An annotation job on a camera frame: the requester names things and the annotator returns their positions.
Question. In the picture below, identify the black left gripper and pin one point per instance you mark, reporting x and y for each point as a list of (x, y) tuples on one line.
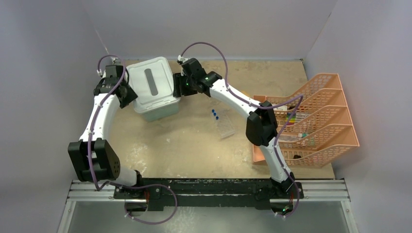
[(131, 97)]

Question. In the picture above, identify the teal plastic bin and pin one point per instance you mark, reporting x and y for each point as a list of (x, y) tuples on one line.
[(157, 109)]

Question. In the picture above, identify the white plastic bin lid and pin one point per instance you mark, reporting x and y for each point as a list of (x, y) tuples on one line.
[(152, 79)]

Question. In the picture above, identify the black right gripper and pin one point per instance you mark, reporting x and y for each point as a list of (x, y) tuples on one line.
[(179, 79)]

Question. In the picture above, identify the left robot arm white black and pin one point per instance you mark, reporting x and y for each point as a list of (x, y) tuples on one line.
[(92, 157)]

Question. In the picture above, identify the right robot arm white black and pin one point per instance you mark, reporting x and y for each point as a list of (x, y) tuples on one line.
[(261, 124)]

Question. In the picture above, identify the clear plastic tube rack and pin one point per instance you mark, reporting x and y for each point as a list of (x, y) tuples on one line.
[(224, 125)]

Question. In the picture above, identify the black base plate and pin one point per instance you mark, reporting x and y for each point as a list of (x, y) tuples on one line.
[(191, 192)]

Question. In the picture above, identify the orange plastic file organizer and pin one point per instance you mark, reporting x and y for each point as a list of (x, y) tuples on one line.
[(319, 129)]

